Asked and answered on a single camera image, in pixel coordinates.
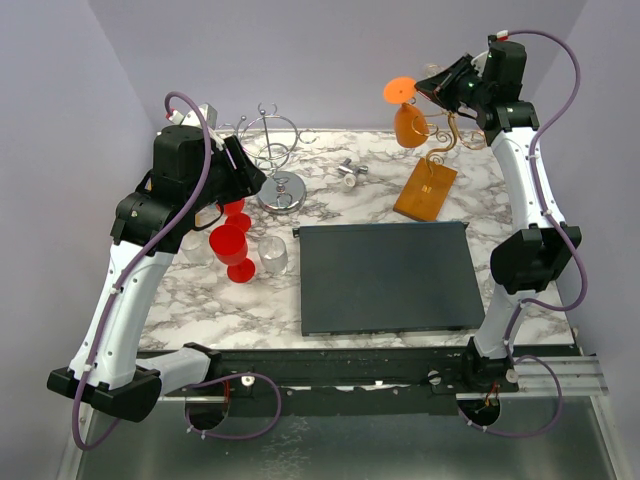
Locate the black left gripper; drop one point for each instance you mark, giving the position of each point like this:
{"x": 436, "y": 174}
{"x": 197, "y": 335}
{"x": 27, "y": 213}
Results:
{"x": 246, "y": 178}

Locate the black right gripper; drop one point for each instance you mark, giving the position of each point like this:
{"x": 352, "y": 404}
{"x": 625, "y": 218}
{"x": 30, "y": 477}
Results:
{"x": 439, "y": 88}

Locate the orange plastic wine glass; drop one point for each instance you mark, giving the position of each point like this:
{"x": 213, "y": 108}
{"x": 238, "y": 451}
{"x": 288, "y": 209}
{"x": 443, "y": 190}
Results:
{"x": 410, "y": 126}

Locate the red plastic wine glass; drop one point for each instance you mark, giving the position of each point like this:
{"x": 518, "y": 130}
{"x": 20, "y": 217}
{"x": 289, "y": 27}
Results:
{"x": 229, "y": 245}

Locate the clear ribbed wine glass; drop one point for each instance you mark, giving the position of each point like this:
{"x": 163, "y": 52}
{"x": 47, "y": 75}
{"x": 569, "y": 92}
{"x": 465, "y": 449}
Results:
{"x": 273, "y": 254}

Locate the clear textured wine glass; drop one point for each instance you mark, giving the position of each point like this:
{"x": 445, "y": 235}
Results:
{"x": 194, "y": 249}

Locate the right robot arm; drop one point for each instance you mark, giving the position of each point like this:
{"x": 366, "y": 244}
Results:
{"x": 542, "y": 243}

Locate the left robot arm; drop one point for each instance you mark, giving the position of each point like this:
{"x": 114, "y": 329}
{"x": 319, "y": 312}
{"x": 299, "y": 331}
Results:
{"x": 106, "y": 372}

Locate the clear glass on gold rack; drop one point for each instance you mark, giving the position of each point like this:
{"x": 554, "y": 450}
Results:
{"x": 431, "y": 70}

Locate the chrome wine glass rack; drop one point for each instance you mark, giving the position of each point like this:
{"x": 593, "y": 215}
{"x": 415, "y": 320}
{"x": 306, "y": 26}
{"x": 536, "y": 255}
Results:
{"x": 270, "y": 140}

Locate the small chrome metal fitting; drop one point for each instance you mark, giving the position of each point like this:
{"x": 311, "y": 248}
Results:
{"x": 348, "y": 168}

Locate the dark grey flat box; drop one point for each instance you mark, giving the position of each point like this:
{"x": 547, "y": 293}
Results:
{"x": 387, "y": 278}

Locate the gold wire wooden-base rack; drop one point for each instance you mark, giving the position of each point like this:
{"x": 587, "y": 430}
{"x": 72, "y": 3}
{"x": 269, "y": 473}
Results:
{"x": 429, "y": 184}

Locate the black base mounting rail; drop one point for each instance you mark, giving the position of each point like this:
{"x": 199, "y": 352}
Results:
{"x": 350, "y": 382}

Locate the aluminium extrusion rail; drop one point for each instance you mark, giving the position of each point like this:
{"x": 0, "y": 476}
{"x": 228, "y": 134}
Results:
{"x": 577, "y": 376}

